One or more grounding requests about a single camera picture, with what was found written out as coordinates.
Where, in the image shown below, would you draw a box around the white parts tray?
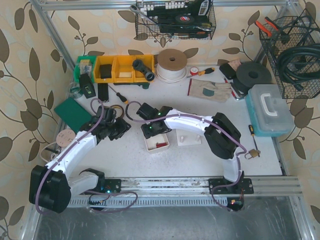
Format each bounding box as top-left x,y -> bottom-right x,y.
144,133 -> 170,154

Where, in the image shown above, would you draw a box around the red spring in tray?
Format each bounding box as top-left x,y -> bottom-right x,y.
156,142 -> 168,148

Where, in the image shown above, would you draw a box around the green storage bin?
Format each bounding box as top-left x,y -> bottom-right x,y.
73,56 -> 97,83

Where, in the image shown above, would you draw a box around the round beige power socket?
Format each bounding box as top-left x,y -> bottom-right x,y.
56,128 -> 76,148

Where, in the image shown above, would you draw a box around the black sanding block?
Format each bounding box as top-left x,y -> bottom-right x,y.
219,63 -> 237,80

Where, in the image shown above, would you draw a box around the black box in bin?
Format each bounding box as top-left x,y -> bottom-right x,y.
99,64 -> 112,79

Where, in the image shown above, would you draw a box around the white peg base plate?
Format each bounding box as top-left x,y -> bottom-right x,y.
176,129 -> 202,147

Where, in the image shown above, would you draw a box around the black electrical tape roll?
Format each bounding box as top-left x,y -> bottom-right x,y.
174,14 -> 195,25

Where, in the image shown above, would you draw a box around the clear teal toolbox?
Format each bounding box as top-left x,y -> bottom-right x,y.
245,84 -> 295,137

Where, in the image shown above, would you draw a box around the orange handled pliers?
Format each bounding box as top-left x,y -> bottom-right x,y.
254,16 -> 280,38

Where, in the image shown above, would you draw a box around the black green battery box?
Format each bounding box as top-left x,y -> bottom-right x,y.
79,73 -> 96,99

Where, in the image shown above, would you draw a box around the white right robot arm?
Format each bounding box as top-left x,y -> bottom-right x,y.
136,103 -> 247,183

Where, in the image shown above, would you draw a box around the black wire basket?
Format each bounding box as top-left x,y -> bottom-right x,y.
130,0 -> 216,42
259,15 -> 320,99

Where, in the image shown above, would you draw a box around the black aluminium extrusion profile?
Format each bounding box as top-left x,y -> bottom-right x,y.
97,83 -> 109,102

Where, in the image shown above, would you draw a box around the black rubber disc spool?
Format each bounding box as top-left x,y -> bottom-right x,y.
233,61 -> 272,94

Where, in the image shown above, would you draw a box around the small black screwdriver right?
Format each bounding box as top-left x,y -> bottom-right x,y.
248,124 -> 260,157

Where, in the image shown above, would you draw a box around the black wire basket right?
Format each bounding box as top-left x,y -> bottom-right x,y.
259,15 -> 320,99

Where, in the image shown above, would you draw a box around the black pipe fitting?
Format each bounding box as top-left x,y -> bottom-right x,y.
132,59 -> 155,82

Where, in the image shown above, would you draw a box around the beige work glove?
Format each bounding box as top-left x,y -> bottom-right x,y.
187,78 -> 232,103

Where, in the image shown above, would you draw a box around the hammer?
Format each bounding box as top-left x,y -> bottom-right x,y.
45,147 -> 60,155

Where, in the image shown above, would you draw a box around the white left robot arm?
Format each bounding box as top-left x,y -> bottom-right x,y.
29,106 -> 131,213

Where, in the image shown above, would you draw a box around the black wire basket centre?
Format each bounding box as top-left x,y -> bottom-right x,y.
130,0 -> 216,42

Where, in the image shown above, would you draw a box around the brown tape roll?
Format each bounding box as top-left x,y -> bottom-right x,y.
110,104 -> 125,118

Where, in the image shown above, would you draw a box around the white coiled cord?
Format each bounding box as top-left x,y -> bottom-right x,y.
39,142 -> 61,166

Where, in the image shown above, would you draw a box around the brass padlock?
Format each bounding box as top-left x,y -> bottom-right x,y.
244,149 -> 260,160

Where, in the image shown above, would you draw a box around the clear glass jar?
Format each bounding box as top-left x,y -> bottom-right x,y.
69,82 -> 83,99

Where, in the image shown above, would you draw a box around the yellow storage bin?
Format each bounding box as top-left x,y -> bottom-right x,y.
93,54 -> 155,84

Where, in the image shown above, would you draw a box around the yellow black small screwdriver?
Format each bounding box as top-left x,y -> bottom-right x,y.
197,67 -> 215,76

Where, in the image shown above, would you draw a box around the black coiled hose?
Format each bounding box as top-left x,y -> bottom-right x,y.
276,43 -> 320,85

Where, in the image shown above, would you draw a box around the red white tape roll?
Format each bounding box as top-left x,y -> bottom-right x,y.
189,66 -> 199,76

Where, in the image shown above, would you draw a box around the black yellow handled screwdriver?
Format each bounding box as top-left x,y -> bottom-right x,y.
109,85 -> 129,104

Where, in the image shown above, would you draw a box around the red handled tool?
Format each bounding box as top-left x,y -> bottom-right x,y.
223,77 -> 245,101

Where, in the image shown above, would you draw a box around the white cable spool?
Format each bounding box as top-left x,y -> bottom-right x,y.
156,48 -> 187,84

